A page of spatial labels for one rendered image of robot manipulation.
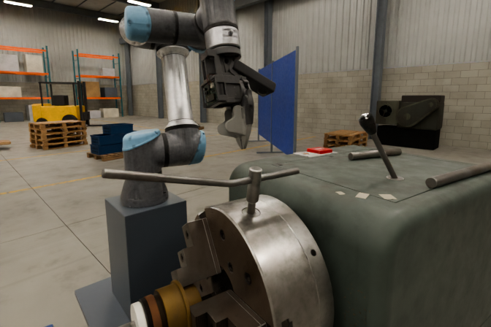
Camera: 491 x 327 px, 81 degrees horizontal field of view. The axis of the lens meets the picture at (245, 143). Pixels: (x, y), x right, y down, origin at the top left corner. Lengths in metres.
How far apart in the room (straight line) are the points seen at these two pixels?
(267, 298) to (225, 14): 0.53
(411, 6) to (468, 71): 2.65
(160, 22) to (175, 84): 0.36
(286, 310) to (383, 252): 0.17
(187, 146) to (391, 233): 0.67
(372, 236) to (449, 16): 10.46
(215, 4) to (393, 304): 0.63
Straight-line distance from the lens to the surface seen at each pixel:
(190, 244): 0.59
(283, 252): 0.49
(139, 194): 0.96
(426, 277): 0.64
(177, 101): 1.01
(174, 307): 0.53
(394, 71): 10.91
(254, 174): 0.48
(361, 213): 0.53
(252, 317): 0.51
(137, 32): 0.71
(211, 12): 0.65
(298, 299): 0.50
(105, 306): 1.19
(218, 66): 0.61
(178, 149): 0.95
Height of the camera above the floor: 1.44
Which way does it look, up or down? 9 degrees down
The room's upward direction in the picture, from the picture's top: straight up
